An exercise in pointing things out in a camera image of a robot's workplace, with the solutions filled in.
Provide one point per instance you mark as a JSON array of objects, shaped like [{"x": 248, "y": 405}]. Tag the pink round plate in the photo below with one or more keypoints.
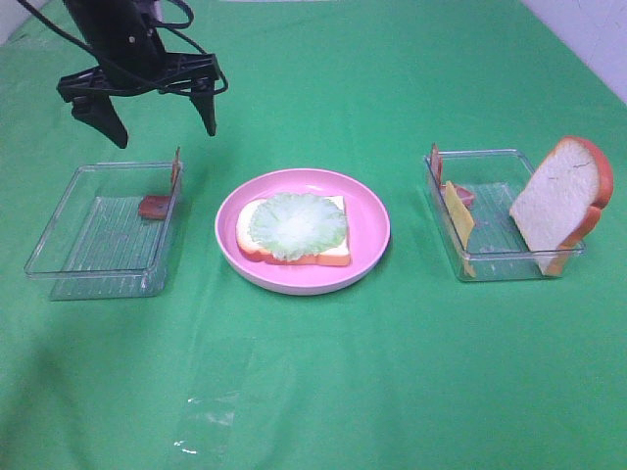
[{"x": 369, "y": 231}]

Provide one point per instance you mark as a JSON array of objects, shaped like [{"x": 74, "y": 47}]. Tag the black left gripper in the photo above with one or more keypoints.
[{"x": 132, "y": 60}]

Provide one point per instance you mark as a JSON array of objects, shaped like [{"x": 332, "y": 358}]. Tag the toy bacon strip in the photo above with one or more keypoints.
[
  {"x": 436, "y": 165},
  {"x": 156, "y": 207}
]

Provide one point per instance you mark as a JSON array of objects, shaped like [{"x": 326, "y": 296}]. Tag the toy lettuce leaf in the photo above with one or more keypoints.
[{"x": 290, "y": 226}]

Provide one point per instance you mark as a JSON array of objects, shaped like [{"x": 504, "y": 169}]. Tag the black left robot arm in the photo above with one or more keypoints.
[{"x": 88, "y": 13}]

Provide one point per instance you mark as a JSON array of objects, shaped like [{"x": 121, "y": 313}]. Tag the toy bread slice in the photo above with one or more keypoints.
[
  {"x": 563, "y": 201},
  {"x": 336, "y": 257}
]

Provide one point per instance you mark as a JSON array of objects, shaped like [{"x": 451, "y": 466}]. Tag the green table cloth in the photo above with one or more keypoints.
[{"x": 409, "y": 368}]

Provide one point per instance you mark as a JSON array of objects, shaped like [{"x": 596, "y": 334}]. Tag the clear plastic film sheet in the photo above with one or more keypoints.
[{"x": 201, "y": 439}]

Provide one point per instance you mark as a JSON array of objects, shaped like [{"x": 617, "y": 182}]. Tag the right clear plastic tray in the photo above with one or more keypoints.
[{"x": 495, "y": 250}]

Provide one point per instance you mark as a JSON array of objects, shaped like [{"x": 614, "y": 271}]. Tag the left clear plastic tray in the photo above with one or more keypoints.
[{"x": 96, "y": 246}]

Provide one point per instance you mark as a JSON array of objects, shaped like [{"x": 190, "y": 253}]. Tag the clear plastic tray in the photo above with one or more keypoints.
[
  {"x": 495, "y": 250},
  {"x": 96, "y": 246}
]

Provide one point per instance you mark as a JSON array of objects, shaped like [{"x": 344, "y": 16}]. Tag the yellow toy cheese slice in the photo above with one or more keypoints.
[{"x": 463, "y": 223}]

